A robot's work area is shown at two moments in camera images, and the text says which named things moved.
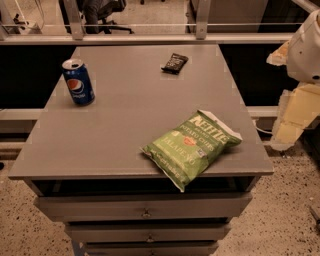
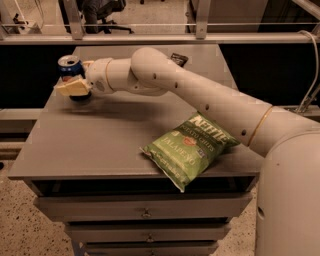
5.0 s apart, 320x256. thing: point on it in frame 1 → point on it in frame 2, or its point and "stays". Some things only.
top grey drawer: (104, 207) stays
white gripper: (306, 56) → (97, 76)
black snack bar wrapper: (175, 64) stays
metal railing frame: (73, 34) stays
